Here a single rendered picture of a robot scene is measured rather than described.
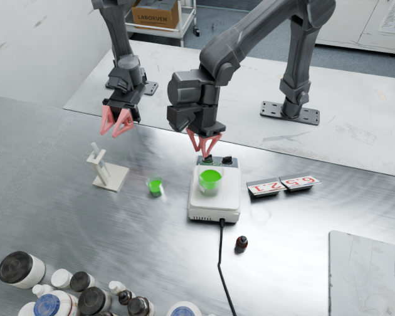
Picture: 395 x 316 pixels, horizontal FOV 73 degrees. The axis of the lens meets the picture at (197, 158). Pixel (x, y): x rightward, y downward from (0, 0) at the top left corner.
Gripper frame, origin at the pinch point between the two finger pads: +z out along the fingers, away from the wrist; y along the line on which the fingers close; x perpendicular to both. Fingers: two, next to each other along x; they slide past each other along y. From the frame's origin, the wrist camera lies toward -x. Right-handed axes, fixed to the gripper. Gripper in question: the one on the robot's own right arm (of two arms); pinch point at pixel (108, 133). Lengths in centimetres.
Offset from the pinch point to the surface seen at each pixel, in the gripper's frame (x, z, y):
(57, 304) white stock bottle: 2.3, 39.5, 8.6
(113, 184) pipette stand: 12.8, 8.3, 1.6
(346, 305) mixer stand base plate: 12, 23, 65
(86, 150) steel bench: 13.9, -0.9, -12.8
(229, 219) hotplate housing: 10.3, 10.9, 36.4
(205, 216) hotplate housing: 9.5, 12.1, 30.3
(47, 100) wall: 81, -72, -111
